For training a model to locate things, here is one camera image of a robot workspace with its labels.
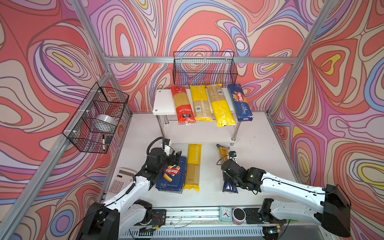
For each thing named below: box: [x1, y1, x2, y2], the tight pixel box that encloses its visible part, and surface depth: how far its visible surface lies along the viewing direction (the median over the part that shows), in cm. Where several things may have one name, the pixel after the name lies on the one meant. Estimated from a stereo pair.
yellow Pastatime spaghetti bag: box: [183, 144, 202, 192], surface depth 90 cm
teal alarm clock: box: [219, 206, 233, 223], surface depth 74 cm
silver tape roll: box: [93, 114, 118, 132], surface depth 73 cm
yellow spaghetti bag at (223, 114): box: [207, 84, 237, 127], surface depth 74 cm
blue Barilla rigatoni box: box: [155, 156, 187, 194], surface depth 82 cm
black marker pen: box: [102, 134, 106, 151], surface depth 73 cm
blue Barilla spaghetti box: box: [227, 83, 254, 122], surface depth 73 cm
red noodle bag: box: [170, 86, 197, 125], surface depth 74 cm
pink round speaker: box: [232, 207, 246, 226], surface depth 71 cm
